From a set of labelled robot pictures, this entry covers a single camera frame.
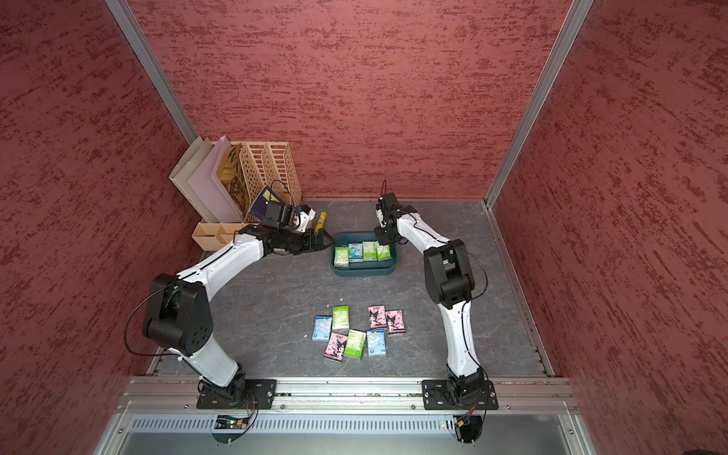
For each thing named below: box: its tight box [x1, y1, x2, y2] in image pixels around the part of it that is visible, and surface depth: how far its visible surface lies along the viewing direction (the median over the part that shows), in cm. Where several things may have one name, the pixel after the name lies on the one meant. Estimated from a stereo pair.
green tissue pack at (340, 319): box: [331, 304, 351, 336], surface depth 87 cm
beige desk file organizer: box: [192, 141, 303, 252], surface depth 105 cm
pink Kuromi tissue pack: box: [367, 305, 388, 330], surface depth 87 cm
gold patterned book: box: [219, 143, 250, 218], surface depth 104 cm
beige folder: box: [168, 135, 217, 223], surface depth 93 cm
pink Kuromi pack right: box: [384, 309, 406, 335], surface depth 87 cm
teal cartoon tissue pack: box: [347, 242, 364, 263], surface depth 102 cm
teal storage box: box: [362, 231, 400, 278], surface depth 101 cm
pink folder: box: [187, 135, 244, 223], surface depth 95 cm
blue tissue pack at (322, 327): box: [311, 314, 333, 341], surface depth 85 cm
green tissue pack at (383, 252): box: [377, 243, 392, 262], surface depth 102 cm
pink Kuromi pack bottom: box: [323, 331, 348, 363], surface depth 81 cm
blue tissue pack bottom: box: [366, 329, 387, 358], surface depth 83 cm
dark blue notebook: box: [248, 184, 284, 219], surface depth 102 cm
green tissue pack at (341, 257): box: [333, 246, 349, 268], surface depth 102 cm
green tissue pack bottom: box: [345, 328, 367, 360], surface depth 83 cm
